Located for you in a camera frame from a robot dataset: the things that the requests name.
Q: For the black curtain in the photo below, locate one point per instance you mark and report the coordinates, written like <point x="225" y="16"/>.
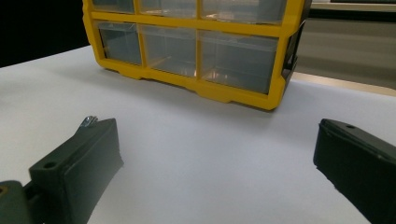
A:
<point x="37" y="28"/>

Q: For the yellow black drawer organizer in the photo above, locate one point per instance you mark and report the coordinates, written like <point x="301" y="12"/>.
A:
<point x="218" y="92"/>

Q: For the black horizontal bar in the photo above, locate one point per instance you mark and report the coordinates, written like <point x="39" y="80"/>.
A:
<point x="355" y="15"/>

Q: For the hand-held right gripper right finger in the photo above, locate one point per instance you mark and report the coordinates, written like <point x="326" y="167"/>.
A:
<point x="358" y="165"/>

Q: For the small silver metal piece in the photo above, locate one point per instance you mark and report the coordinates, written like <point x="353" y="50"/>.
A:
<point x="88" y="121"/>

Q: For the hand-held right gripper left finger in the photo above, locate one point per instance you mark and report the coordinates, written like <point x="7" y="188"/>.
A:
<point x="77" y="168"/>

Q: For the clear plastic drawer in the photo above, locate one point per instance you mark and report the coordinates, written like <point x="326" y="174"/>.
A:
<point x="121" y="43"/>

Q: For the group of clear drawers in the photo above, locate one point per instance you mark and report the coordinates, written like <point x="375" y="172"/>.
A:
<point x="236" y="59"/>

